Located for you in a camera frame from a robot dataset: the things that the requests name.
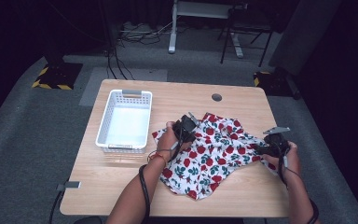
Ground grey curtain panel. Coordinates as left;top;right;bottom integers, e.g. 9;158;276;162
268;0;345;77

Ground person's left hand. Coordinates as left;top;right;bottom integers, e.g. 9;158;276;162
156;120;193;161

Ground white plastic basket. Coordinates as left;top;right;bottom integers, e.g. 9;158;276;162
94;89;154;155

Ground black metal chair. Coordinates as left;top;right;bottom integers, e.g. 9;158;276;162
216;2;275;68

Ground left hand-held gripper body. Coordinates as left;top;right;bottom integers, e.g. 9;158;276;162
172;112;200;144

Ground left hand-held gripper black cable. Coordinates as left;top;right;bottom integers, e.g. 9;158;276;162
138;124;185;224

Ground orange wrist bracelet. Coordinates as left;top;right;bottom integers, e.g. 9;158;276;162
146;150;168;166

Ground right hand-held gripper black cable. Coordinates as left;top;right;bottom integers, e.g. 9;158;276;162
276;145;321;224

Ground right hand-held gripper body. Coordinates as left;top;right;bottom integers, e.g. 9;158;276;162
262;126;291;157

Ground white desk frame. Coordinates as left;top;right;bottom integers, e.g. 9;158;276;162
167;0;250;60

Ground black yellow striped stand base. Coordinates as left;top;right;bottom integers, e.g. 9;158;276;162
253;70;302;101
31;63;84;91

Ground black floor cables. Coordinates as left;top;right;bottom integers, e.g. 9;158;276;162
103;46;136;81

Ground bundle of floor cables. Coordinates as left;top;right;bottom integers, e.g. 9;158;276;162
117;20;175;45

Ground person's right hand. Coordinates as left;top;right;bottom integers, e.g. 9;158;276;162
262;140;302;177

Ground hand-held gripper black cable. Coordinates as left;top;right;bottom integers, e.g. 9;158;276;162
138;124;185;224
276;145;321;224

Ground grey table edge clamp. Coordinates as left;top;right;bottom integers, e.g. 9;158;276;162
56;180;82;192

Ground white red floral garment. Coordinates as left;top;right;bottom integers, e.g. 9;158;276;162
151;112;278;201

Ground black cable under table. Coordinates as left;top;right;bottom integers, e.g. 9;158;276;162
48;188;66;224

